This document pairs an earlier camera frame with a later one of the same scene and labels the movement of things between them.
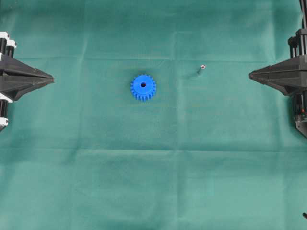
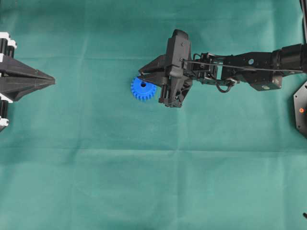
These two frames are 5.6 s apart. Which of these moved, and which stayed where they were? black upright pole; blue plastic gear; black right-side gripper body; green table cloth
Moved: black right-side gripper body
Stayed: green table cloth; blue plastic gear; black upright pole
